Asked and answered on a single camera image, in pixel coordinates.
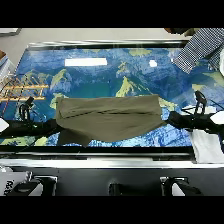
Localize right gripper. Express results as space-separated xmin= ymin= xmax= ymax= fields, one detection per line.
xmin=166 ymin=111 xmax=185 ymax=130

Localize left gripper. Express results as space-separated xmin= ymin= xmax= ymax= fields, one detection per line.
xmin=42 ymin=118 xmax=61 ymax=135

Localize olive green pants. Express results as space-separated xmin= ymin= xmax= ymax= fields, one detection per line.
xmin=54 ymin=94 xmax=168 ymax=148

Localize brown clothes hanger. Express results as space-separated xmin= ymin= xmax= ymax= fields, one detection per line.
xmin=3 ymin=75 xmax=50 ymax=91
xmin=0 ymin=94 xmax=46 ymax=103

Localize white garment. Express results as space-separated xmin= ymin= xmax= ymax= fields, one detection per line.
xmin=181 ymin=105 xmax=224 ymax=165

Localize checked shirt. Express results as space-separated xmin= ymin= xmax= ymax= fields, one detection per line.
xmin=173 ymin=28 xmax=224 ymax=75

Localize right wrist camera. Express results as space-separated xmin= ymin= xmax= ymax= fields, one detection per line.
xmin=194 ymin=90 xmax=208 ymax=114

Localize silver frame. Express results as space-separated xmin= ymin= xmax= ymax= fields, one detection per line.
xmin=0 ymin=151 xmax=224 ymax=197

